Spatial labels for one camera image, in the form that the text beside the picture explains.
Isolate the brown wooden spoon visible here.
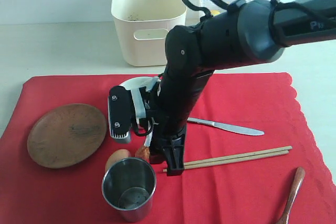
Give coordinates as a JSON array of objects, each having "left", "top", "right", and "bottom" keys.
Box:
[{"left": 276, "top": 167, "right": 306, "bottom": 224}]

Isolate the brown wooden plate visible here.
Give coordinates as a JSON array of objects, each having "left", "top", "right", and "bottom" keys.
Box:
[{"left": 27, "top": 103, "right": 107, "bottom": 169}]

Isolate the red tablecloth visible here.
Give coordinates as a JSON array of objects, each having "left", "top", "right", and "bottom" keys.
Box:
[{"left": 1, "top": 73, "right": 335, "bottom": 223}]

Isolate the brown egg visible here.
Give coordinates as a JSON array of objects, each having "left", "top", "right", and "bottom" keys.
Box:
[{"left": 104, "top": 149, "right": 132, "bottom": 172}]

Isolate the wooden chopstick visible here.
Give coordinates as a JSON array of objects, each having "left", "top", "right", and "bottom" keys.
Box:
[
  {"left": 184, "top": 145, "right": 292, "bottom": 166},
  {"left": 162, "top": 150, "right": 289, "bottom": 173}
]

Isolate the white ceramic bowl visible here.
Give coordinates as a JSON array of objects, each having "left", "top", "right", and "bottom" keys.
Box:
[{"left": 120, "top": 76, "right": 160, "bottom": 92}]

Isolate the silver table knife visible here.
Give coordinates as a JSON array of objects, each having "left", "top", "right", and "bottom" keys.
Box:
[{"left": 187, "top": 118, "right": 264, "bottom": 136}]

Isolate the stainless steel cup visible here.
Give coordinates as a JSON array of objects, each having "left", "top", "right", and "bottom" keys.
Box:
[{"left": 101, "top": 157, "right": 156, "bottom": 222}]

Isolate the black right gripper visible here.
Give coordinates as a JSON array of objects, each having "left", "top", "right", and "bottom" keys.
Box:
[{"left": 146, "top": 95, "right": 189, "bottom": 176}]

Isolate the upper wooden chopstick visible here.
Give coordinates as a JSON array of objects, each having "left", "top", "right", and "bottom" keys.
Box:
[{"left": 184, "top": 145, "right": 292, "bottom": 166}]

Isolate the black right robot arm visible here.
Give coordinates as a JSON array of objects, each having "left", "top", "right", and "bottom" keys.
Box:
[{"left": 149, "top": 0, "right": 335, "bottom": 176}]

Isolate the orange fried chicken piece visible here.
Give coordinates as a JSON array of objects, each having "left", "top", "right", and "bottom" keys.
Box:
[{"left": 135, "top": 146, "right": 150, "bottom": 161}]

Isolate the cream plastic bin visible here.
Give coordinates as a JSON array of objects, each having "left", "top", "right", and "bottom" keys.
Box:
[{"left": 111, "top": 0, "right": 187, "bottom": 67}]

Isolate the yellow lemon with sticker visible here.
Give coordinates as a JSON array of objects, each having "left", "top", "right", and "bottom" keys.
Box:
[{"left": 211, "top": 10, "right": 220, "bottom": 16}]

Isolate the lower wooden chopstick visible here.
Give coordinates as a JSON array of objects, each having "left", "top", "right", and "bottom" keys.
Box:
[{"left": 162, "top": 150, "right": 289, "bottom": 173}]

